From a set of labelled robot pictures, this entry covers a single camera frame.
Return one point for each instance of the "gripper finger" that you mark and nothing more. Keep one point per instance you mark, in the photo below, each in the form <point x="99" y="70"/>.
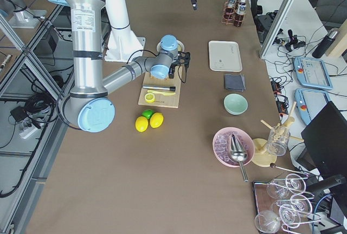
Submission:
<point x="194" y="4"/>

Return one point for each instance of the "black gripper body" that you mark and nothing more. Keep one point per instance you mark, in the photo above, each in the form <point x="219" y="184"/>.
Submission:
<point x="172" y="73"/>

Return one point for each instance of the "cream rabbit tray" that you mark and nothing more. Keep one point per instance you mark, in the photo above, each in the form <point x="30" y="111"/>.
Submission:
<point x="224" y="56"/>

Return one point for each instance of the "wine glass rack tray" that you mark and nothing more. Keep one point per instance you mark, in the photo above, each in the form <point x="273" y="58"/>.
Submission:
<point x="284" y="204"/>

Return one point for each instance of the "steel pepper grinder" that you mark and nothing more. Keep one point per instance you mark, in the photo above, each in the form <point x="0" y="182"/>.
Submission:
<point x="165" y="88"/>

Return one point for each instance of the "yellow plastic knife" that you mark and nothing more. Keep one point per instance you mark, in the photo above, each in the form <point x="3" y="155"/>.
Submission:
<point x="161" y="92"/>

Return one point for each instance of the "white round plate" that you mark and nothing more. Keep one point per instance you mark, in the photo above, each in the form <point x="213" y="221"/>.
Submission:
<point x="179" y="48"/>

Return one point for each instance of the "wooden cutting board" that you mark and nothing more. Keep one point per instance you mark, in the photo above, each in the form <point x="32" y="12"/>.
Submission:
<point x="160" y="99"/>

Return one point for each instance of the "half lemon slice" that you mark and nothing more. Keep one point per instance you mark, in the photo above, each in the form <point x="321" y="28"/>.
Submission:
<point x="149" y="97"/>

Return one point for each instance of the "tea bottle upper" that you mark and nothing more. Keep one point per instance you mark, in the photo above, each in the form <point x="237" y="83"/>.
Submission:
<point x="231" y="4"/>

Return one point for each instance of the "tea bottle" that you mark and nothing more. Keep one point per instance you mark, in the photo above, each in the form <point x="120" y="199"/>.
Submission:
<point x="240" y="12"/>
<point x="231" y="4"/>

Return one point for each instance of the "tea bottle lower right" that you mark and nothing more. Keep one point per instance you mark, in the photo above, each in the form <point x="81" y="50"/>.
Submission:
<point x="240" y="12"/>

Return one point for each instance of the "green lime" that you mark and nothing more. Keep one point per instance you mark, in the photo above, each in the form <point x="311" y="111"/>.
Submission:
<point x="148" y="113"/>

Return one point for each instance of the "yellow lemon upper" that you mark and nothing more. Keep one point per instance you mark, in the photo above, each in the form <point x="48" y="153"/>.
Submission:
<point x="156" y="120"/>

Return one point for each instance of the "yellow lemon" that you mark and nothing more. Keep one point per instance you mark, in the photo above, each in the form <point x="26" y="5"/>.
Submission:
<point x="141" y="124"/>
<point x="156" y="120"/>

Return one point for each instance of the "yellow lemon lower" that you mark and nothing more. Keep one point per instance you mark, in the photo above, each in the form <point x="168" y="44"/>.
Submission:
<point x="141" y="124"/>

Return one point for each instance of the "grey folded cloth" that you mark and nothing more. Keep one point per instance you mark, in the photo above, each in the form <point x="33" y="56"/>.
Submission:
<point x="234" y="82"/>

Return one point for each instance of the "mint green bowl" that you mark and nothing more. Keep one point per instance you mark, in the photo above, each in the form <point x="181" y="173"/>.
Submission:
<point x="235" y="104"/>

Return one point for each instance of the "pink bowl with ice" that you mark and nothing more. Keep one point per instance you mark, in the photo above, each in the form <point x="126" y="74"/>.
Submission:
<point x="221" y="145"/>

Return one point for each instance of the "steel ice scoop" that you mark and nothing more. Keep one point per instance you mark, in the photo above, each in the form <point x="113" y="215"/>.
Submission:
<point x="238" y="154"/>

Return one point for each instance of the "wooden mug tree stand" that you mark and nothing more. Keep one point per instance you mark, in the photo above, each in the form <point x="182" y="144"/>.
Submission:
<point x="261" y="156"/>

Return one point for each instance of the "glass jar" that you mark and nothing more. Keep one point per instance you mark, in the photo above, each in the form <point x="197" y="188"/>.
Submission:
<point x="277" y="142"/>

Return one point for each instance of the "black water bottle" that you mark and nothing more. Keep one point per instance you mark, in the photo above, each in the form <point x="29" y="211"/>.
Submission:
<point x="325" y="43"/>

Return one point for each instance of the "teach pendant far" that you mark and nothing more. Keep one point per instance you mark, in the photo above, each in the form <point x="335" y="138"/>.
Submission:
<point x="312" y="73"/>

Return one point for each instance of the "teach pendant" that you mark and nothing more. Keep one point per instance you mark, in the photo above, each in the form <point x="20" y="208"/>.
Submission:
<point x="310" y="102"/>
<point x="312" y="73"/>

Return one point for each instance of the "teach pendant near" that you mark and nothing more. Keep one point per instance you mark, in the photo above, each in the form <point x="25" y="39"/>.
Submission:
<point x="310" y="102"/>

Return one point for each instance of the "black monitor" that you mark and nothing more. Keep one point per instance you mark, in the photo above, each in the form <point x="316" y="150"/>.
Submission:
<point x="325" y="140"/>

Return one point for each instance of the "copper wire bottle rack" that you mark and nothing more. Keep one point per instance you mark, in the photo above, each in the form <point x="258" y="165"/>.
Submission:
<point x="228" y="14"/>

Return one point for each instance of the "aluminium frame post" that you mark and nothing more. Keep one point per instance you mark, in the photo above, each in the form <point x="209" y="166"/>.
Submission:
<point x="282" y="13"/>

